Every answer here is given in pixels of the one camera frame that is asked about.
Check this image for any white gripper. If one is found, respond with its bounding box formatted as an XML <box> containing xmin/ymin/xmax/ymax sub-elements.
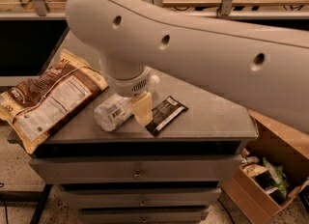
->
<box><xmin>105</xmin><ymin>67</ymin><xmax>153</xmax><ymax>126</ymax></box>

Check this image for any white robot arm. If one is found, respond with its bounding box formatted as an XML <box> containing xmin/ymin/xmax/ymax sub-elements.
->
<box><xmin>66</xmin><ymin>0</ymin><xmax>309</xmax><ymax>133</ymax></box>

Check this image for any black rxbar chocolate wrapper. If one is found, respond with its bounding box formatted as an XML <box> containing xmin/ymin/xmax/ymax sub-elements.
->
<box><xmin>146</xmin><ymin>96</ymin><xmax>188</xmax><ymax>137</ymax></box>

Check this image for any grey metal drawer cabinet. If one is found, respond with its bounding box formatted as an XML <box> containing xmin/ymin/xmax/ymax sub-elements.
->
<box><xmin>7</xmin><ymin>24</ymin><xmax>259</xmax><ymax>224</ymax></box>

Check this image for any brown and cream snack bag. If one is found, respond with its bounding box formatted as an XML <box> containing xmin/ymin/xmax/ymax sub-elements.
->
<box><xmin>0</xmin><ymin>49</ymin><xmax>107</xmax><ymax>154</ymax></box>

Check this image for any cardboard box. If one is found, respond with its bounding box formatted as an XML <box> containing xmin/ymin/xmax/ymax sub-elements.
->
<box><xmin>223</xmin><ymin>111</ymin><xmax>309</xmax><ymax>224</ymax></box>

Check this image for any brown snack bag in box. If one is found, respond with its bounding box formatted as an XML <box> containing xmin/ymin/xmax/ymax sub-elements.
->
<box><xmin>241</xmin><ymin>163</ymin><xmax>267</xmax><ymax>182</ymax></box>

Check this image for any green snack bag in box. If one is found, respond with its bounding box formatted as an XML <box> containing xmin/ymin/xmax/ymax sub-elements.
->
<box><xmin>263</xmin><ymin>157</ymin><xmax>288</xmax><ymax>204</ymax></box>

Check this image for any grey metal rail with posts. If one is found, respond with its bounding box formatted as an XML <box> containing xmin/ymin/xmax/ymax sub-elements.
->
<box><xmin>0</xmin><ymin>0</ymin><xmax>309</xmax><ymax>19</ymax></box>

